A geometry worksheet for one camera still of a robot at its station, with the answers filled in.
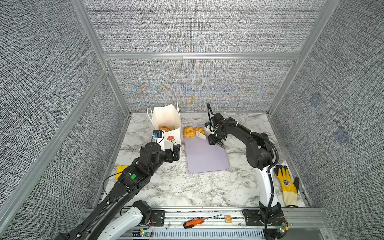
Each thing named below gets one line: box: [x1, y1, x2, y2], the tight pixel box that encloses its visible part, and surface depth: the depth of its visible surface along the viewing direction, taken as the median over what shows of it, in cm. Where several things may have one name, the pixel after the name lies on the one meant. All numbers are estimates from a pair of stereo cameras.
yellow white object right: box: [273, 164, 300, 208], surface depth 83 cm
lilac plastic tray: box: [184, 133, 230, 174], surface depth 99 cm
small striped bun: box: [195, 127, 205, 135], surface depth 106 cm
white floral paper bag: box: [147, 101, 182, 152], surface depth 91 cm
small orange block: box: [225, 215, 233, 223], surface depth 74 cm
